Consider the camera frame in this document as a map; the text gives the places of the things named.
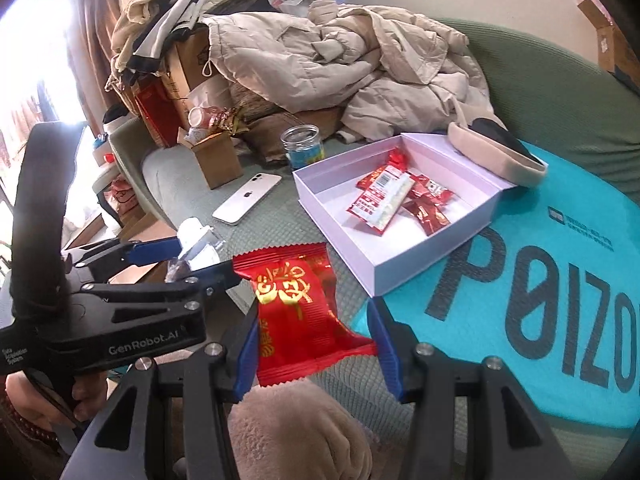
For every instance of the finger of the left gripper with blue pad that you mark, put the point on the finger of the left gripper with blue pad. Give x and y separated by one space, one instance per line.
145 252

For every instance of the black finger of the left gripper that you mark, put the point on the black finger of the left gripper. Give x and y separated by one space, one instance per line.
201 285

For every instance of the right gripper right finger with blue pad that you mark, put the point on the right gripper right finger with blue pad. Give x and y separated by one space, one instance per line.
417 371

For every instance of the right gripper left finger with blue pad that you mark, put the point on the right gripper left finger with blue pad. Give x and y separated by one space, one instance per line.
175 361

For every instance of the red gold candy packet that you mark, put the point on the red gold candy packet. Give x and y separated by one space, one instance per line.
367 180
299 332

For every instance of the long red white snack packet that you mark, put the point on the long red white snack packet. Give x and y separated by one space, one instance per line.
379 202

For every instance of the dark red Kisses packet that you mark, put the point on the dark red Kisses packet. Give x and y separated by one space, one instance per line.
427 214

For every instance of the Heinz ketchup sachet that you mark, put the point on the Heinz ketchup sachet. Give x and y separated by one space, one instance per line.
425 188

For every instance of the clear plastic clip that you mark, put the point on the clear plastic clip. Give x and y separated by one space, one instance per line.
200 247

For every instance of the person's left hand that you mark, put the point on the person's left hand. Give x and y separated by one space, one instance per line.
89 392

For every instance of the person's knee beige trousers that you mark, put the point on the person's knee beige trousers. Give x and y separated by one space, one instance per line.
297 431

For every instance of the white smartphone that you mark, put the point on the white smartphone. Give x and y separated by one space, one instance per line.
242 201

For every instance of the small brown cardboard box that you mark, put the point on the small brown cardboard box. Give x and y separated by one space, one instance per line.
216 157

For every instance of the clear plastic jar blue label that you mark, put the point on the clear plastic jar blue label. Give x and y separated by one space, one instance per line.
303 145

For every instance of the teal POIZON bubble mailer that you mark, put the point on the teal POIZON bubble mailer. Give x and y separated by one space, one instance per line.
551 286

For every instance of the beige puffer jacket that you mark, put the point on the beige puffer jacket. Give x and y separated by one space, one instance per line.
390 69

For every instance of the cardboard box on sofa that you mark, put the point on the cardboard box on sofa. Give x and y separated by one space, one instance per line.
615 55

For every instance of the brown corduroy garment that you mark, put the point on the brown corduroy garment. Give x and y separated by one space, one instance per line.
265 122

